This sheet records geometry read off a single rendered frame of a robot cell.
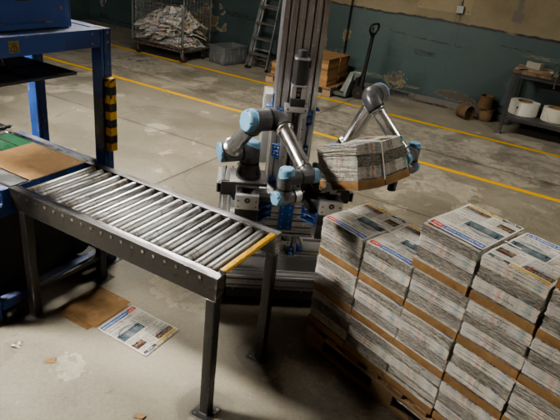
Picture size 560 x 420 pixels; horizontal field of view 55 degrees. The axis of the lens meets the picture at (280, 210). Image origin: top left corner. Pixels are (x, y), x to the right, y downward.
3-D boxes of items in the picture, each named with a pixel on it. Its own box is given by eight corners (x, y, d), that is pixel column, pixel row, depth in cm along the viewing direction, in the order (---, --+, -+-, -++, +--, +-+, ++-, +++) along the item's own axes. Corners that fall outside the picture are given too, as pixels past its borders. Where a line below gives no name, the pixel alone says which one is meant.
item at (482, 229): (470, 204, 262) (470, 202, 261) (525, 230, 243) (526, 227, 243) (425, 222, 239) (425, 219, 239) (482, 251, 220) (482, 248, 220)
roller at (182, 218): (204, 215, 288) (204, 207, 286) (142, 249, 251) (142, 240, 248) (197, 212, 290) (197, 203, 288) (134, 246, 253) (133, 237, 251)
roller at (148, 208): (175, 203, 296) (176, 196, 294) (111, 236, 259) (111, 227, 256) (168, 201, 298) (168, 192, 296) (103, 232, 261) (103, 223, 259)
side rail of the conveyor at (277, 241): (280, 252, 276) (282, 231, 271) (274, 256, 272) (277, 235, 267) (92, 177, 331) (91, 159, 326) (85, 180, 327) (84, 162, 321)
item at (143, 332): (179, 330, 317) (180, 328, 317) (146, 357, 294) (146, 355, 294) (132, 306, 332) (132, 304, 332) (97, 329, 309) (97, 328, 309)
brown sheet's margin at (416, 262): (457, 244, 271) (458, 237, 270) (509, 271, 253) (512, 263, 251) (410, 264, 248) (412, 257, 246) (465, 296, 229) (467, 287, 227)
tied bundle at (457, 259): (456, 245, 272) (468, 204, 262) (510, 272, 253) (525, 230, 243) (410, 266, 249) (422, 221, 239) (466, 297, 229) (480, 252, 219)
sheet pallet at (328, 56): (349, 89, 922) (355, 55, 897) (329, 97, 856) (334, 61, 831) (288, 75, 971) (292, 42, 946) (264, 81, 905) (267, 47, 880)
